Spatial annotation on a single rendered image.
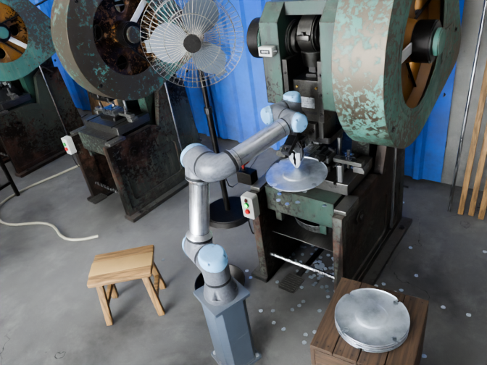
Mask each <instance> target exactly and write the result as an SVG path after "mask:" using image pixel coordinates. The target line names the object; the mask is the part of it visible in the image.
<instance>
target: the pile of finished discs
mask: <svg viewBox="0 0 487 365"><path fill-rule="evenodd" d="M335 323H336V328H337V330H338V332H339V334H340V335H341V337H342V338H343V339H344V340H345V341H346V342H347V343H348V344H350V345H352V346H354V347H355V348H358V349H360V348H362V350H363V351H367V352H371V353H384V352H388V351H392V350H394V349H396V348H398V347H399V346H400V345H401V344H402V343H403V342H404V341H405V340H406V339H407V336H408V333H409V326H410V318H409V313H408V310H407V308H406V307H405V305H404V304H403V303H401V302H400V301H399V302H398V299H397V298H396V297H395V296H394V295H391V294H390V293H387V292H386V291H383V290H379V289H374V288H361V289H356V290H353V291H351V292H350V294H345V295H344V296H342V297H341V299H340V300H339V301H338V303H337V304H336V309H335Z"/></svg>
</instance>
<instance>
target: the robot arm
mask: <svg viewBox="0 0 487 365"><path fill-rule="evenodd" d="M261 118H262V121H263V122H264V123H265V124H266V125H268V126H267V127H265V128H264V129H262V130H260V131H259V132H258V133H256V134H254V135H253V136H251V137H250V138H248V139H246V140H245V141H244V142H242V143H240V144H238V145H237V146H236V147H234V148H232V149H231V150H224V151H223V152H221V153H218V154H216V153H215V152H213V151H211V150H210V149H208V148H207V147H206V146H204V145H201V144H200V143H192V144H190V145H188V146H186V148H185V149H183V151H182V153H181V155H180V161H181V164H182V165H183V166H184V167H185V179H186V180H187V181H189V228H190V230H189V231H188V232H187V233H186V236H185V237H184V239H183V243H182V246H183V250H184V252H185V254H186V255H187V256H188V257H189V258H190V259H191V260H192V262H193V263H195V265H197V267H198V268H199V269H200V270H201V272H202V274H203V277H204V298H205V300H206V301H207V302H208V303H209V304H212V305H214V306H223V305H225V304H228V303H230V302H231V301H233V300H234V299H235V298H236V296H237V294H238V286H237V284H236V281H235V280H234V279H233V278H232V276H231V274H230V267H229V264H228V256H227V254H226V252H225V249H224V248H223V247H222V246H219V245H218V244H216V245H215V244H213V242H212V236H213V234H212V231H211V230H210V229H209V183H214V182H217V181H221V180H224V179H226V178H228V177H230V176H232V175H234V174H235V173H237V172H238V171H239V170H240V167H241V166H242V165H244V164H245V163H247V162H248V161H250V160H251V159H253V158H254V157H255V156H257V155H259V154H260V153H262V152H263V151H265V150H267V149H268V148H269V147H271V146H273V145H274V144H276V143H277V142H278V141H280V140H282V139H283V138H285V137H286V136H288V137H287V138H286V141H285V143H284V144H283V147H282V149H281V153H282V154H283V155H286V156H288V158H289V159H290V160H291V163H292V164H293V165H294V166H295V168H298V167H299V166H300V164H301V161H302V160H303V158H304V149H303V147H305V144H306V147H307V146H308V145H309V141H308V135H306V134H304V130H305V129H306V128H307V125H308V119H307V117H306V116H305V115H304V114H302V110H301V96H300V93H299V92H296V91H289V92H286V93H284V94H283V100H282V101H279V102H278V103H275V104H272V105H269V106H267V107H265V108H263V109H262V110H261ZM306 139H307V142H306Z"/></svg>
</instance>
